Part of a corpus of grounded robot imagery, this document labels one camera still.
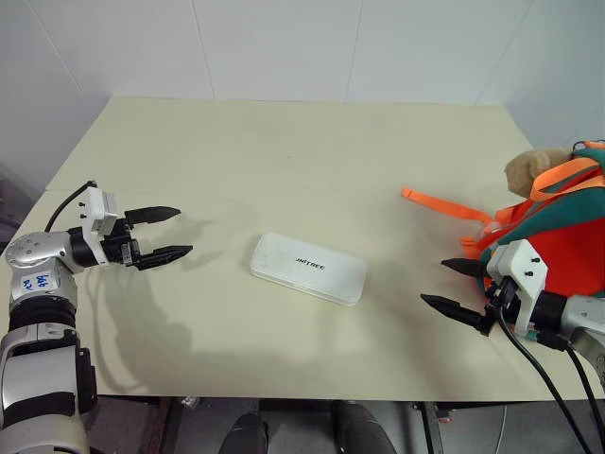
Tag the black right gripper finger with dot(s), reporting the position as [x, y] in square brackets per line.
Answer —
[454, 309]
[465, 266]

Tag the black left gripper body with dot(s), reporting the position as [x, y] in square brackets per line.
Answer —
[113, 248]

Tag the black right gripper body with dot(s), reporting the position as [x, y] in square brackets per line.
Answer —
[503, 298]

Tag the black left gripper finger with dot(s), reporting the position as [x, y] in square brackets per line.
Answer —
[165, 255]
[156, 214]

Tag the orange and teal backpack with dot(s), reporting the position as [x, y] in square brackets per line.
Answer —
[567, 265]

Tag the beige plush toy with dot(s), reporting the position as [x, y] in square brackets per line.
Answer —
[524, 170]

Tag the white rectangular case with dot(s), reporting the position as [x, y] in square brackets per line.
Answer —
[307, 269]

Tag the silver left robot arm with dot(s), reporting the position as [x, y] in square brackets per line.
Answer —
[38, 369]

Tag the dark rounded shape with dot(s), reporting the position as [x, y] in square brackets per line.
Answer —
[246, 435]
[364, 430]

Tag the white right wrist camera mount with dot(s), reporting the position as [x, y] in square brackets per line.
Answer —
[520, 265]

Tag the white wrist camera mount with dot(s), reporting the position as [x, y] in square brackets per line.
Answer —
[520, 265]
[97, 203]

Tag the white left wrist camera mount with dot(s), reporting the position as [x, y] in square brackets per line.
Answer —
[97, 203]

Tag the black table frame leg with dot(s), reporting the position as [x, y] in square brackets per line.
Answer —
[165, 425]
[431, 425]

